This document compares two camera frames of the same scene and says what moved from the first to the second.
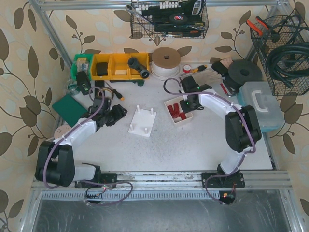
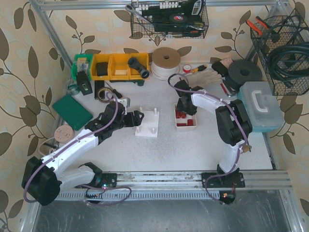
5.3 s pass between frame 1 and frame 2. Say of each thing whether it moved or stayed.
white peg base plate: moved
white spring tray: moved
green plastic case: stayed
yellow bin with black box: stayed
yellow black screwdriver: stayed
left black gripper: moved
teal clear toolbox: stayed
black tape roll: stayed
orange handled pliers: stayed
